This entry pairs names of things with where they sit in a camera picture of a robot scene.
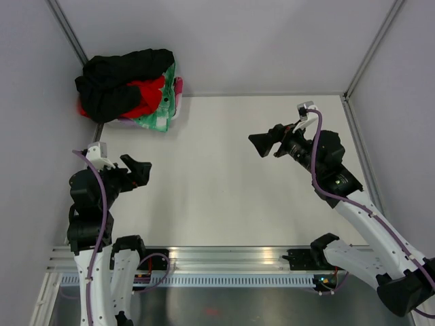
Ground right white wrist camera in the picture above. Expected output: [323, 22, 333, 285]
[293, 101, 318, 133]

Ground pink white garment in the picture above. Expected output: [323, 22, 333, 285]
[174, 77, 184, 104]

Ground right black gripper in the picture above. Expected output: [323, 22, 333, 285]
[249, 120, 321, 177]

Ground black trousers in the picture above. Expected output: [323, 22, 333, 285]
[75, 48, 175, 124]

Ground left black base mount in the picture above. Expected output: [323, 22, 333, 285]
[137, 248, 170, 274]

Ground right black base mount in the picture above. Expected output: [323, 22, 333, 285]
[281, 249, 336, 271]

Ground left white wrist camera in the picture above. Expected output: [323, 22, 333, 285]
[86, 141, 115, 171]

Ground green white patterned garment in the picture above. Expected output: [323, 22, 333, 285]
[133, 63, 181, 132]

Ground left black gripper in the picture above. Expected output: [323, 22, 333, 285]
[90, 153, 151, 209]

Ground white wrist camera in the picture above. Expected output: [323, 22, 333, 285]
[293, 101, 318, 133]
[86, 141, 115, 171]

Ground red garment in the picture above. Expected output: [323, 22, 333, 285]
[77, 75, 165, 123]

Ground white slotted cable duct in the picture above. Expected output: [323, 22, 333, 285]
[60, 274, 315, 288]

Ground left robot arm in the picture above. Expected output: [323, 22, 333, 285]
[67, 154, 152, 325]

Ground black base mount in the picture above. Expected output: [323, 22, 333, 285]
[281, 249, 336, 271]
[137, 248, 170, 274]

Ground aluminium mounting rail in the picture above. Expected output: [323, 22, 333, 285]
[47, 246, 375, 272]

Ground white laundry basket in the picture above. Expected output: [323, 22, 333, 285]
[96, 76, 185, 130]

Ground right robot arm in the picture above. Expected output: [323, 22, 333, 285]
[248, 124, 434, 319]

